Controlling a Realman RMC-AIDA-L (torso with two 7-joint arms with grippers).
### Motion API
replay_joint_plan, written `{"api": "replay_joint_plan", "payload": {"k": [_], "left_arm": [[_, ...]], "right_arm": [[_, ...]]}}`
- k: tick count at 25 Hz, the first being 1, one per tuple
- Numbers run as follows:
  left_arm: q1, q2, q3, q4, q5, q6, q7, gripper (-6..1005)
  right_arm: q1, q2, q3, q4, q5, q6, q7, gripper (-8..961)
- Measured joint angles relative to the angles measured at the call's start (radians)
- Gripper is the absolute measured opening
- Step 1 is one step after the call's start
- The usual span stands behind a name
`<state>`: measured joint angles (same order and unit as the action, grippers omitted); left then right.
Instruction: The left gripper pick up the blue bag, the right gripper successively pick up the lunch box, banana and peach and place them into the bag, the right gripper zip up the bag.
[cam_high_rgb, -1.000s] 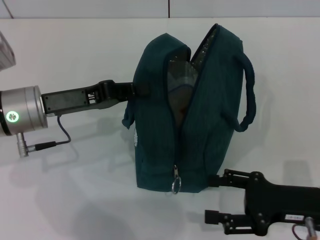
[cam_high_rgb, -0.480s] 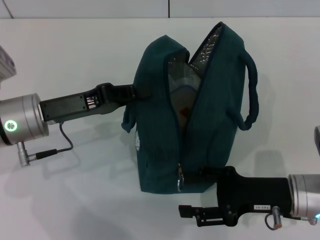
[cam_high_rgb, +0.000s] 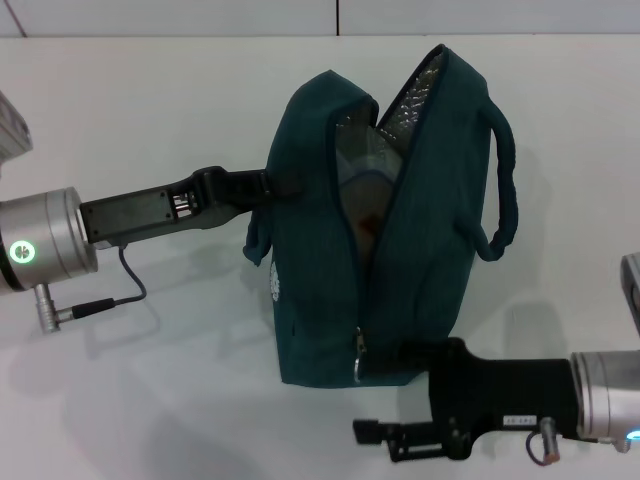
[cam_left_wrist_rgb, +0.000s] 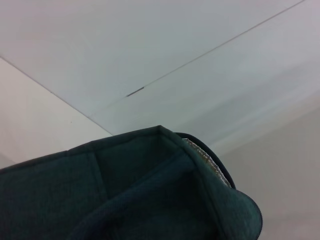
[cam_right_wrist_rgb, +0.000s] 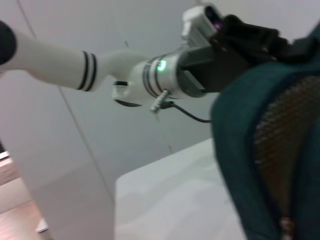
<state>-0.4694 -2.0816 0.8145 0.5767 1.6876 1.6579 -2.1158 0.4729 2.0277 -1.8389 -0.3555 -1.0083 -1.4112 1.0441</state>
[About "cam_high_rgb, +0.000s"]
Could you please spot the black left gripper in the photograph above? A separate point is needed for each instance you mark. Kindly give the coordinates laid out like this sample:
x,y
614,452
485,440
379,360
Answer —
x,y
145,212

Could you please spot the dark teal insulated lunch bag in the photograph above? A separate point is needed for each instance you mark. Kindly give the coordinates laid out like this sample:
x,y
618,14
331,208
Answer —
x,y
320,300

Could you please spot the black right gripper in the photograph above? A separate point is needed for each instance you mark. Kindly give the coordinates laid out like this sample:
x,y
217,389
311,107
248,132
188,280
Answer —
x,y
500,395

